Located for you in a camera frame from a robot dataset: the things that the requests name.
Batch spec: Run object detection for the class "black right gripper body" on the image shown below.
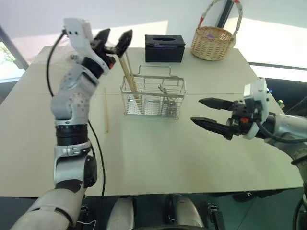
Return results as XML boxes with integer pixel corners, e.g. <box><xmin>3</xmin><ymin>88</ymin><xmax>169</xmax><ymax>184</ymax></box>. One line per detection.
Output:
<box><xmin>225</xmin><ymin>99</ymin><xmax>259</xmax><ymax>138</ymax></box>

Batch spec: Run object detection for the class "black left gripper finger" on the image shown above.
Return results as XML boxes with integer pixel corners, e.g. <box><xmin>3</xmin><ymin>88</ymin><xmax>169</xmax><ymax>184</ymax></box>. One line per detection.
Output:
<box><xmin>94</xmin><ymin>28</ymin><xmax>112</xmax><ymax>46</ymax></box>
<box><xmin>114</xmin><ymin>29</ymin><xmax>133</xmax><ymax>58</ymax></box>

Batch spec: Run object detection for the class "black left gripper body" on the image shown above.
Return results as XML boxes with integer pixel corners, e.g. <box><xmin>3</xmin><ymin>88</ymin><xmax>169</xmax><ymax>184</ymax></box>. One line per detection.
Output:
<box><xmin>90</xmin><ymin>38</ymin><xmax>120</xmax><ymax>70</ymax></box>

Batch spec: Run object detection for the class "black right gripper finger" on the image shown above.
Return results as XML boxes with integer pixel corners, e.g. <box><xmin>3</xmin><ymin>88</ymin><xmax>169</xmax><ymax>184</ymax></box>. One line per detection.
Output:
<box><xmin>190</xmin><ymin>116</ymin><xmax>235</xmax><ymax>141</ymax></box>
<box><xmin>198</xmin><ymin>97</ymin><xmax>235</xmax><ymax>111</ymax></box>

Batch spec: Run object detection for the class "wooden chopstick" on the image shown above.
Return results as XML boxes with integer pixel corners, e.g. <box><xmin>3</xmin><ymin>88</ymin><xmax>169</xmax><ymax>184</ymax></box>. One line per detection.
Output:
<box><xmin>118</xmin><ymin>55</ymin><xmax>140</xmax><ymax>106</ymax></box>
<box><xmin>121</xmin><ymin>54</ymin><xmax>142</xmax><ymax>107</ymax></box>
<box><xmin>103</xmin><ymin>87</ymin><xmax>109</xmax><ymax>134</ymax></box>
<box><xmin>125</xmin><ymin>52</ymin><xmax>139</xmax><ymax>93</ymax></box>

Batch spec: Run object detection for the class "metal spoon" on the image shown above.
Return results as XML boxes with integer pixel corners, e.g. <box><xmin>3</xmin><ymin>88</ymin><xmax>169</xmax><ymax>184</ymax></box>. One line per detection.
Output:
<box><xmin>157</xmin><ymin>84</ymin><xmax>177</xmax><ymax>117</ymax></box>

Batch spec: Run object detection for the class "black tissue box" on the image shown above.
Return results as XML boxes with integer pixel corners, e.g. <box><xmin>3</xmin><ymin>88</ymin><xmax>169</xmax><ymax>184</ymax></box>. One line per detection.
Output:
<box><xmin>144</xmin><ymin>34</ymin><xmax>186</xmax><ymax>63</ymax></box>

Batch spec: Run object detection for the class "white rounded robot leg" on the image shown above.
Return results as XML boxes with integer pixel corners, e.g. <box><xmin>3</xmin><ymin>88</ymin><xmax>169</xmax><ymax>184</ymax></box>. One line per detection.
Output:
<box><xmin>106</xmin><ymin>196</ymin><xmax>138</xmax><ymax>230</ymax></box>
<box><xmin>165</xmin><ymin>194</ymin><xmax>205</xmax><ymax>230</ymax></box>

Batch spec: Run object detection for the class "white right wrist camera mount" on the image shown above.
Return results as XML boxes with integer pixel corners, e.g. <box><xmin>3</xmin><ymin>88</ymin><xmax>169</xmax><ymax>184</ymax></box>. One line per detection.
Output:
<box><xmin>241</xmin><ymin>78</ymin><xmax>270</xmax><ymax>140</ymax></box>

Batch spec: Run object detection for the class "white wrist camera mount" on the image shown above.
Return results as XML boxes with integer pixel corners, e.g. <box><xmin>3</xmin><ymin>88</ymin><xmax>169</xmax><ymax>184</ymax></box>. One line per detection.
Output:
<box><xmin>241</xmin><ymin>78</ymin><xmax>270</xmax><ymax>140</ymax></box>
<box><xmin>62</xmin><ymin>18</ymin><xmax>113</xmax><ymax>75</ymax></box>

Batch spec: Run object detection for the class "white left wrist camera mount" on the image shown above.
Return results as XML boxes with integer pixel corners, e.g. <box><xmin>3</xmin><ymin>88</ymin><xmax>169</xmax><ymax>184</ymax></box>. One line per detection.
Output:
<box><xmin>62</xmin><ymin>18</ymin><xmax>113</xmax><ymax>75</ymax></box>

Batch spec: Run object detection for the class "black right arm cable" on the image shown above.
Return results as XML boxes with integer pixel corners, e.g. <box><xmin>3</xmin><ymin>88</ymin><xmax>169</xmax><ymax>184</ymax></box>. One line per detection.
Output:
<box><xmin>257</xmin><ymin>118</ymin><xmax>307</xmax><ymax>146</ymax></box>

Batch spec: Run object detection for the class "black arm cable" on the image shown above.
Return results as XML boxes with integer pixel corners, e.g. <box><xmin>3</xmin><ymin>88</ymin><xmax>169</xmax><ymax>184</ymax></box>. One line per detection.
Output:
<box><xmin>46</xmin><ymin>28</ymin><xmax>106</xmax><ymax>198</ymax></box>
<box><xmin>257</xmin><ymin>118</ymin><xmax>307</xmax><ymax>146</ymax></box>

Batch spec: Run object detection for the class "wicker basket with handle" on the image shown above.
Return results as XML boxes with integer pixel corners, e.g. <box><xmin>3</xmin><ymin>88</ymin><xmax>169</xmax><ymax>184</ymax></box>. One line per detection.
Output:
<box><xmin>190</xmin><ymin>0</ymin><xmax>243</xmax><ymax>61</ymax></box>

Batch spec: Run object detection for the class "silver wire basket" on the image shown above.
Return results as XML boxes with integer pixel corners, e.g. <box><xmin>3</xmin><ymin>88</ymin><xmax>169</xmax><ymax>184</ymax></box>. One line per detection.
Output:
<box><xmin>119</xmin><ymin>65</ymin><xmax>188</xmax><ymax>120</ymax></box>

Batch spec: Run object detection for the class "grey window frame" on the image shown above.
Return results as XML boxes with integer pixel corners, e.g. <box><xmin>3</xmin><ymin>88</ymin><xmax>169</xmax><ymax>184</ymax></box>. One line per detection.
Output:
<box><xmin>0</xmin><ymin>23</ymin><xmax>30</xmax><ymax>83</ymax></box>

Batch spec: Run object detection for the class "black upright post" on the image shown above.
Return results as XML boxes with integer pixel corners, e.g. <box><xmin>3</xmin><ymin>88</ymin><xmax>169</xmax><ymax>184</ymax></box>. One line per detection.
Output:
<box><xmin>215</xmin><ymin>0</ymin><xmax>235</xmax><ymax>29</ymax></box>

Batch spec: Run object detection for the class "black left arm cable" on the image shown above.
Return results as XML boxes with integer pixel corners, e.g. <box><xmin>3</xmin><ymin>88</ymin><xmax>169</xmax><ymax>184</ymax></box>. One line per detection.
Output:
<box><xmin>46</xmin><ymin>28</ymin><xmax>106</xmax><ymax>198</ymax></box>

